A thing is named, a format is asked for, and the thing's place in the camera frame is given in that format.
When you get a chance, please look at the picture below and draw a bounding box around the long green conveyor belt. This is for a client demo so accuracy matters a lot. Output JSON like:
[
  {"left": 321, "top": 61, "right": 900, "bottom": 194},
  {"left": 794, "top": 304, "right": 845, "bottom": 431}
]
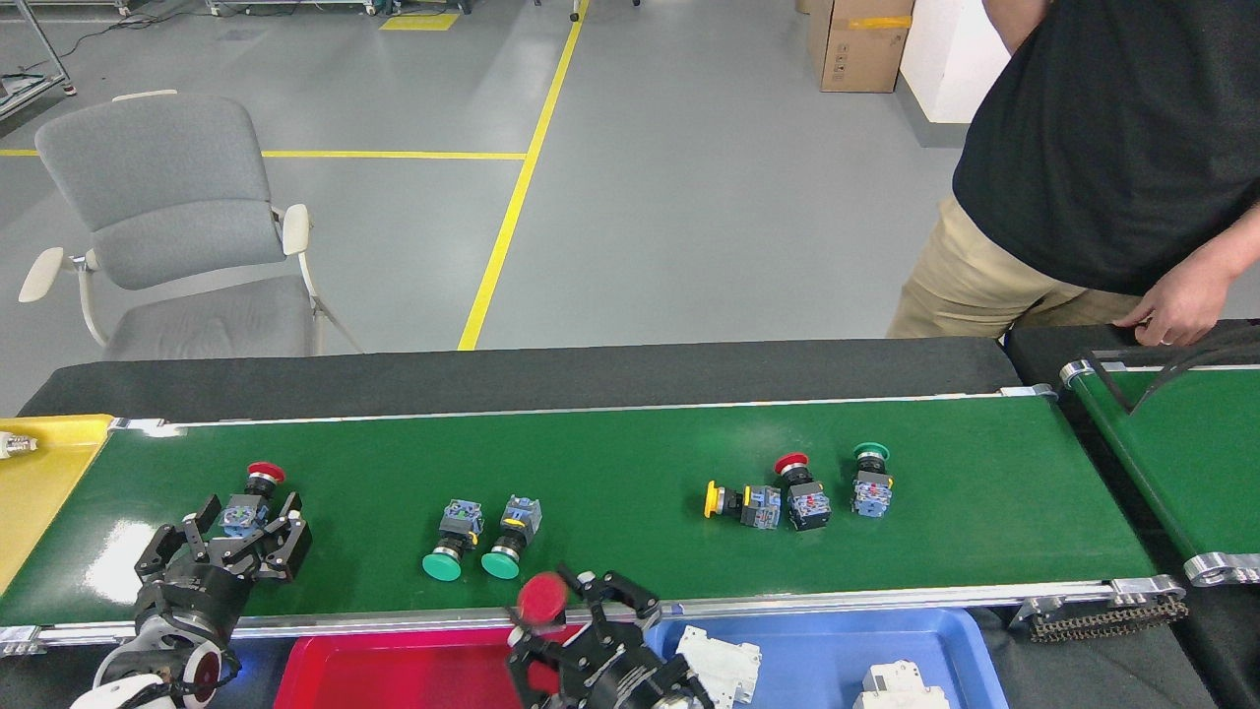
[{"left": 0, "top": 389, "right": 1187, "bottom": 656}]

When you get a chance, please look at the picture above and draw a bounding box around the grey office chair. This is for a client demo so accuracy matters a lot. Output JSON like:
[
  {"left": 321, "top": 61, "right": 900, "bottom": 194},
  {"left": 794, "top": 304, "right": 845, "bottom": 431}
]
[{"left": 18, "top": 91, "right": 365, "bottom": 363}]

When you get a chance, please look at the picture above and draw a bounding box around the green feeder conveyor belt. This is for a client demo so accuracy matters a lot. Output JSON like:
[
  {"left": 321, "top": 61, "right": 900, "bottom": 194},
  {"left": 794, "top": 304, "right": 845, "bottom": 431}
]
[{"left": 1058, "top": 356, "right": 1260, "bottom": 587}]

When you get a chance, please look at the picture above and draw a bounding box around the yellow plastic tray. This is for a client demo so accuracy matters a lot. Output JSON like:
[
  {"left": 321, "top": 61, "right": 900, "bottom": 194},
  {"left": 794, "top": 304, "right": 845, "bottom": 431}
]
[{"left": 0, "top": 414, "right": 114, "bottom": 597}]

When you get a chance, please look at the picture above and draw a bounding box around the black drive chain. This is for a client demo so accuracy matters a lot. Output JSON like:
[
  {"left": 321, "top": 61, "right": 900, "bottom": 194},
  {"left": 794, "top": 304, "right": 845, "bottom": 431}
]
[{"left": 1024, "top": 596, "right": 1190, "bottom": 644}]

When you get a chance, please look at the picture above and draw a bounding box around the red mushroom push button switch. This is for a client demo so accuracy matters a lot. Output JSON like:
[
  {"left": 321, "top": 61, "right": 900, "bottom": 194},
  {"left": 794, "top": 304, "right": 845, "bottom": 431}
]
[
  {"left": 773, "top": 452, "right": 833, "bottom": 533},
  {"left": 516, "top": 573, "right": 572, "bottom": 628},
  {"left": 219, "top": 461, "right": 288, "bottom": 541}
]

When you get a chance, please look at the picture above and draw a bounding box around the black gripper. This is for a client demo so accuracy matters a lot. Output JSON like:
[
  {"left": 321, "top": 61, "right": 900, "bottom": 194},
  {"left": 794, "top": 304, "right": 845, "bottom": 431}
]
[
  {"left": 135, "top": 492, "right": 313, "bottom": 641},
  {"left": 506, "top": 563, "right": 715, "bottom": 709}
]

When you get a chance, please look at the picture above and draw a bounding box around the cardboard box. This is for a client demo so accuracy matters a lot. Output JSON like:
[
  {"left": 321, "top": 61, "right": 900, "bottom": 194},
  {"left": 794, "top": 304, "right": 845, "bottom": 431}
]
[{"left": 807, "top": 0, "right": 916, "bottom": 95}]

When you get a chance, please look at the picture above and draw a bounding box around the white circuit breaker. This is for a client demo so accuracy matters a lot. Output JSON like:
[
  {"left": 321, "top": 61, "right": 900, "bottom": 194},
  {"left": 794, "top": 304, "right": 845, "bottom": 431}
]
[
  {"left": 851, "top": 660, "right": 951, "bottom": 709},
  {"left": 674, "top": 625, "right": 764, "bottom": 709}
]

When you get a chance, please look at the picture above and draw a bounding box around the silver metal rack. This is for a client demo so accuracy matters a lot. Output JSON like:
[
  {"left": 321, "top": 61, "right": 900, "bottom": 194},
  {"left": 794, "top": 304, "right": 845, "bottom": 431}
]
[{"left": 0, "top": 0, "right": 78, "bottom": 119}]

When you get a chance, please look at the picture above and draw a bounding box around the black guide frame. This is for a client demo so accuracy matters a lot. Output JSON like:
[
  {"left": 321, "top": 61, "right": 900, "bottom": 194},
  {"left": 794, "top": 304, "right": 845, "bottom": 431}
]
[{"left": 1083, "top": 340, "right": 1260, "bottom": 415}]

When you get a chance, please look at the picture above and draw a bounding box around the black cable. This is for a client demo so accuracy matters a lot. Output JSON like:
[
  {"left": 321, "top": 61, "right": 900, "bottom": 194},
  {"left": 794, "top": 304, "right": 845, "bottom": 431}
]
[{"left": 1132, "top": 340, "right": 1260, "bottom": 413}]

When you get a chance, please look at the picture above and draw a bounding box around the person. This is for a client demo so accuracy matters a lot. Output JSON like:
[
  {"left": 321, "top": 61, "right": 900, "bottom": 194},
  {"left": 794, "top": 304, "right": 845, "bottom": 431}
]
[{"left": 886, "top": 0, "right": 1260, "bottom": 341}]

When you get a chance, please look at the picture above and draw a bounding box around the red plastic tray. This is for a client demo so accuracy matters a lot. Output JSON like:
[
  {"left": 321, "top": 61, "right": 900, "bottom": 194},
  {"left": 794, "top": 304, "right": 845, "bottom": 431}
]
[{"left": 274, "top": 620, "right": 592, "bottom": 709}]

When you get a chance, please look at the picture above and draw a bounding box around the yellow push button switch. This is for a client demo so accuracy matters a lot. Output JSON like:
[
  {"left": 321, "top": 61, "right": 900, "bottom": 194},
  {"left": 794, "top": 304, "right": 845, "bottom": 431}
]
[{"left": 703, "top": 480, "right": 784, "bottom": 533}]

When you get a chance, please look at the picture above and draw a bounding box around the green push button switch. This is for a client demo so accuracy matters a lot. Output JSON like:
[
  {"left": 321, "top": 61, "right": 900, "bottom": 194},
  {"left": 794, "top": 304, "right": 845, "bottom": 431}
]
[
  {"left": 850, "top": 442, "right": 896, "bottom": 520},
  {"left": 479, "top": 495, "right": 544, "bottom": 581},
  {"left": 421, "top": 499, "right": 485, "bottom": 583}
]

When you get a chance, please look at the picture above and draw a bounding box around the blue plastic tray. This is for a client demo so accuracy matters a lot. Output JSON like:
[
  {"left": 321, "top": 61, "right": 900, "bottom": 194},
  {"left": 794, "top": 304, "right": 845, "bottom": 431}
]
[{"left": 645, "top": 606, "right": 1010, "bottom": 709}]

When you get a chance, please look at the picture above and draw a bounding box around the person's left hand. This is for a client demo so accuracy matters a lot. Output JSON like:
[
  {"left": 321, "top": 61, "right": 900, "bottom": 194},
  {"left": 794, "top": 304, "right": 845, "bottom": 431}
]
[{"left": 1122, "top": 258, "right": 1239, "bottom": 348}]

